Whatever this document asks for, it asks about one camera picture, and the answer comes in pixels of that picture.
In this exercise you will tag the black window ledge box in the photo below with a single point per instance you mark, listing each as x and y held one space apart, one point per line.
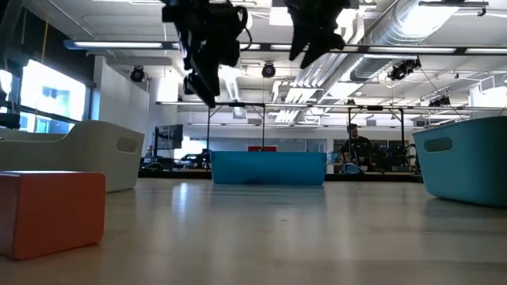
10 120

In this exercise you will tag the black computer monitor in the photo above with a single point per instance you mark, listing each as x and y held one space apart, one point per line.
170 136

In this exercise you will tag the white plastic bin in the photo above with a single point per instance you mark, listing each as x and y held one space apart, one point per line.
79 150

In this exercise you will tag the red background box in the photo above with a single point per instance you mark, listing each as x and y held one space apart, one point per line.
262 149

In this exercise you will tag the dark background desk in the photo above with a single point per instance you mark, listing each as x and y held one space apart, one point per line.
158 162

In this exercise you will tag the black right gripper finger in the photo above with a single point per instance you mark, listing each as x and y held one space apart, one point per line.
325 43
299 41

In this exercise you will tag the person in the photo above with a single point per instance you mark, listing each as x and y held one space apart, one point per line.
356 148

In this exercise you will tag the blue round bag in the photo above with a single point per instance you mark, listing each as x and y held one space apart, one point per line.
350 169

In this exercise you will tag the blue plastic bin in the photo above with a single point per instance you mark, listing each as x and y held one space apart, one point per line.
269 166

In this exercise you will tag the large orange block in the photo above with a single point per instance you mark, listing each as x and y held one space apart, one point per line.
51 217

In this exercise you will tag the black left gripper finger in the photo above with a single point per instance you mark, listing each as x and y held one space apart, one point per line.
208 75
198 88

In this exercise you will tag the black ceiling track fixture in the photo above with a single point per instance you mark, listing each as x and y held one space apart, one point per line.
439 101

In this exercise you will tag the black ceiling spotlight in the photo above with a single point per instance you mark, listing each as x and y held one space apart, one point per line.
268 70
137 74

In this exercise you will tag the ceiling light bar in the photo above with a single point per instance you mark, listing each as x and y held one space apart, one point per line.
119 44

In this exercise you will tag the silver ventilation duct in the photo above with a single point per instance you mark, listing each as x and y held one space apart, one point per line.
396 31

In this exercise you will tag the black ceiling camera cluster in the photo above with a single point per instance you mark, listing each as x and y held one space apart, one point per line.
404 69

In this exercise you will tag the black metal rig frame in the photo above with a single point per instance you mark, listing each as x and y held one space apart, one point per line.
237 104
349 118

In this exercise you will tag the teal plastic bin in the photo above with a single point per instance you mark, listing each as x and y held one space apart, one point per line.
467 170

